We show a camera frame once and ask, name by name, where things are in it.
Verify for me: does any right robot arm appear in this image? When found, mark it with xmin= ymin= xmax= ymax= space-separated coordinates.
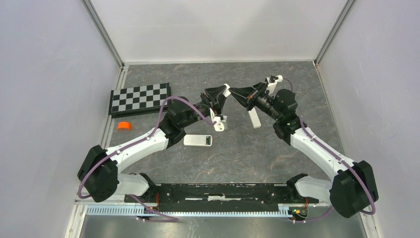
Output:
xmin=229 ymin=83 xmax=378 ymax=218

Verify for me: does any grey white remote control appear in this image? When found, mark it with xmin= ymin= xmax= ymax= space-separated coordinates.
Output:
xmin=183 ymin=134 xmax=213 ymax=147

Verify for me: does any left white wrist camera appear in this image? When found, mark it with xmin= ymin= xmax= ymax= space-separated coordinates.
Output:
xmin=210 ymin=109 xmax=228 ymax=132

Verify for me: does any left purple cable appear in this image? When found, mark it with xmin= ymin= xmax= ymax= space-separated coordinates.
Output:
xmin=77 ymin=96 xmax=219 ymax=200

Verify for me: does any black white checkerboard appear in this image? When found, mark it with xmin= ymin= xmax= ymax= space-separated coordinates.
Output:
xmin=108 ymin=83 xmax=171 ymax=118

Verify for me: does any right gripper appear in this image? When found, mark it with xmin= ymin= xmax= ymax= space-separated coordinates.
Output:
xmin=228 ymin=82 xmax=282 ymax=121

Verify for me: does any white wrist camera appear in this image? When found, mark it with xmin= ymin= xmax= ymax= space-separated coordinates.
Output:
xmin=210 ymin=109 xmax=228 ymax=132
xmin=265 ymin=75 xmax=283 ymax=95

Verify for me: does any white slotted cable duct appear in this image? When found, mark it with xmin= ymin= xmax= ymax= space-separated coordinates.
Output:
xmin=86 ymin=204 xmax=292 ymax=218

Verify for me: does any white long remote control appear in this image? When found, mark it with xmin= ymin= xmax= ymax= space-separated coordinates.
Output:
xmin=248 ymin=108 xmax=261 ymax=129

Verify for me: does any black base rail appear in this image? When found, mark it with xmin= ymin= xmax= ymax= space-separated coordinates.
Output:
xmin=139 ymin=183 xmax=319 ymax=212

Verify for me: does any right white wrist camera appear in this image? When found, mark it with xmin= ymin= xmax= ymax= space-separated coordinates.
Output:
xmin=265 ymin=75 xmax=283 ymax=95

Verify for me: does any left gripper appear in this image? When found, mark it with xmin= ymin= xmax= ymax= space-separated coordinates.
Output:
xmin=180 ymin=85 xmax=228 ymax=128

